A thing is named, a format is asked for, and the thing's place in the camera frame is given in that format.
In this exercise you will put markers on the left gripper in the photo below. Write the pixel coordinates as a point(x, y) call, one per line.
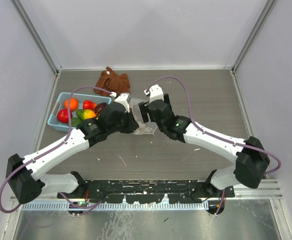
point(132, 124)

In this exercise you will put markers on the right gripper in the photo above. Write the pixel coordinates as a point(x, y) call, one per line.
point(144, 109)

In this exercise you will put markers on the clear zip top bag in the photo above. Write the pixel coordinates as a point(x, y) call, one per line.
point(147, 128)

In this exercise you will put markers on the orange tangerine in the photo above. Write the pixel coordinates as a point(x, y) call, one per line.
point(73, 105)

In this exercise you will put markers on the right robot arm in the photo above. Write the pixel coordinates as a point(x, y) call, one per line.
point(249, 162)

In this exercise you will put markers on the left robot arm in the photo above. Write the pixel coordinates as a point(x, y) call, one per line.
point(28, 176)

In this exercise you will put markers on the dark red apple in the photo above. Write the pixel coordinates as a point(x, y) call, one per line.
point(99, 108)

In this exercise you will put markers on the red bell pepper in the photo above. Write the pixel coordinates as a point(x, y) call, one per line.
point(89, 105)

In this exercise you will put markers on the green yellow mango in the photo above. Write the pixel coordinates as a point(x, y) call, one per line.
point(84, 114)

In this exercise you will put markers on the brown cloth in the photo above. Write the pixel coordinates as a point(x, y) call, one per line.
point(110, 81)

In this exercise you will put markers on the light blue plastic basket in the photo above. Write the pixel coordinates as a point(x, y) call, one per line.
point(59, 105)

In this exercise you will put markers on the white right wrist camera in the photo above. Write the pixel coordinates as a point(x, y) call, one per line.
point(154, 93)

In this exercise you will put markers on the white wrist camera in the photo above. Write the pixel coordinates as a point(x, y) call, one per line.
point(123, 99)
point(154, 93)

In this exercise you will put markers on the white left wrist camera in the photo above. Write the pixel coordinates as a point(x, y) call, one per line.
point(123, 99)

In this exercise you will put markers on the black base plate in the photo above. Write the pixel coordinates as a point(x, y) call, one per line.
point(148, 191)

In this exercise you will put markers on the aluminium frame post left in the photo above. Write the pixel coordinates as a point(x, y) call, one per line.
point(30, 19)

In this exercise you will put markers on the aluminium frame post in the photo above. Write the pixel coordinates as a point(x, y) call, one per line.
point(30, 19)
point(266, 10)

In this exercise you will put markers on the slotted cable duct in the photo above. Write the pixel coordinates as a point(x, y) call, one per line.
point(162, 206)

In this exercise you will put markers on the aluminium frame post right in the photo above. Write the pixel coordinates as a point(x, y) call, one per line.
point(266, 10)

